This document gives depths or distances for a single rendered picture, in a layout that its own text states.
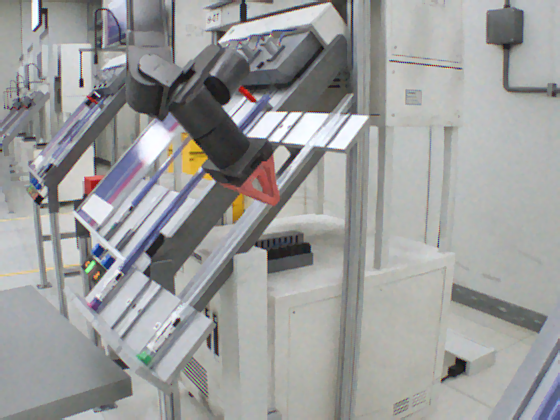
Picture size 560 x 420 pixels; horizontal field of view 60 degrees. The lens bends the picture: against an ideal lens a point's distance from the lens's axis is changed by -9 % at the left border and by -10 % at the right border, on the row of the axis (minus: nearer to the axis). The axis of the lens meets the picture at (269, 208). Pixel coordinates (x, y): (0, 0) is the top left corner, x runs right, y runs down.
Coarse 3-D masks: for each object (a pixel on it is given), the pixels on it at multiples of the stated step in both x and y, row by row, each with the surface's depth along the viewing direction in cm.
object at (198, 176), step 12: (264, 96) 100; (252, 108) 99; (192, 180) 93; (180, 192) 93; (180, 204) 92; (168, 216) 91; (156, 228) 90; (144, 240) 89; (132, 252) 89; (96, 300) 85
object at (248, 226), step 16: (352, 96) 82; (336, 112) 81; (320, 128) 80; (320, 144) 79; (304, 160) 78; (288, 176) 77; (256, 208) 76; (256, 224) 75; (240, 240) 74; (224, 256) 72; (208, 272) 72; (192, 288) 72; (192, 304) 71; (144, 352) 68
